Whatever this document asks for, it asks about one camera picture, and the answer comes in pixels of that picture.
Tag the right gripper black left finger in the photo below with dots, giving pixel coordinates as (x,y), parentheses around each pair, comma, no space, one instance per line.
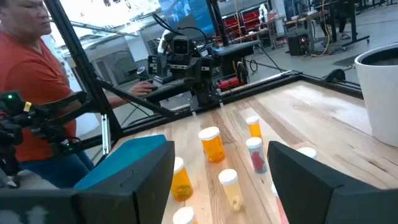
(130,193)

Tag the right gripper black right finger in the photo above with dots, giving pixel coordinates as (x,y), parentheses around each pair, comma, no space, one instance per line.
(304,193)

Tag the large orange pill bottle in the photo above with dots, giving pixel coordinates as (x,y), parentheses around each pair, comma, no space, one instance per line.
(213,149)
(183,183)

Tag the clear bottle with red pills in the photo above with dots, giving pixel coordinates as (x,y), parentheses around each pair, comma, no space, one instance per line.
(257,160)

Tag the pale yellow pill bottle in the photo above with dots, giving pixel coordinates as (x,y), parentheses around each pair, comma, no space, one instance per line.
(231,189)

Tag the small orange pill bottle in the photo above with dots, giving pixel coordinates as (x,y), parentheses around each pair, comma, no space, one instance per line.
(255,129)

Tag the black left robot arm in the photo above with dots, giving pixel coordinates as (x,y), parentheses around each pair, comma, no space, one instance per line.
(202,90)

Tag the teal plastic bin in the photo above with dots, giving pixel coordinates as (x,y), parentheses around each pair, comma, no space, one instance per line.
(124,158)

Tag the green-tinted clear pill bottle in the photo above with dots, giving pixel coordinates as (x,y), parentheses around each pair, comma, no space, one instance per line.
(308,152)

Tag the red storage bin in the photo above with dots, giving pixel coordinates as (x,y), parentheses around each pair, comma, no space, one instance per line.
(251,19)
(231,25)

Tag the medium orange pill bottle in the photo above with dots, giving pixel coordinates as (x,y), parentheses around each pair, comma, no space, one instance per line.
(184,216)

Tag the red box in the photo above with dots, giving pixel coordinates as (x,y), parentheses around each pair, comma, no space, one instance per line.
(229,83)

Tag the black side table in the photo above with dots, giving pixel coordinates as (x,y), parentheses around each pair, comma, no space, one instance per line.
(236,48)

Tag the monitor with blue screen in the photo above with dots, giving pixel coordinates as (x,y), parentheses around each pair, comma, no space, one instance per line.
(189,15)

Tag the person's hand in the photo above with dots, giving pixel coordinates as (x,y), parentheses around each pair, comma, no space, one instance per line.
(141,88)

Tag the black computer case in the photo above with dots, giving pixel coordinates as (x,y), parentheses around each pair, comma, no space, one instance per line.
(298,43)

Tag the white plant pot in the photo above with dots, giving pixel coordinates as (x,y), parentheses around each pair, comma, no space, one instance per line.
(379,99)

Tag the person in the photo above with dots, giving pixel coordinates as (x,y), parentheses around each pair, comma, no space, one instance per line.
(342,18)
(31,77)

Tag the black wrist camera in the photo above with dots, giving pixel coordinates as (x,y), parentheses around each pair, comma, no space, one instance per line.
(180,46)

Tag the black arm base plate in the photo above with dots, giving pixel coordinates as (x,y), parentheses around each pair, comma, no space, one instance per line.
(214,102)

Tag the black aluminium table frame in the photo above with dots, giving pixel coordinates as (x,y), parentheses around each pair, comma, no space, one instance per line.
(84,68)

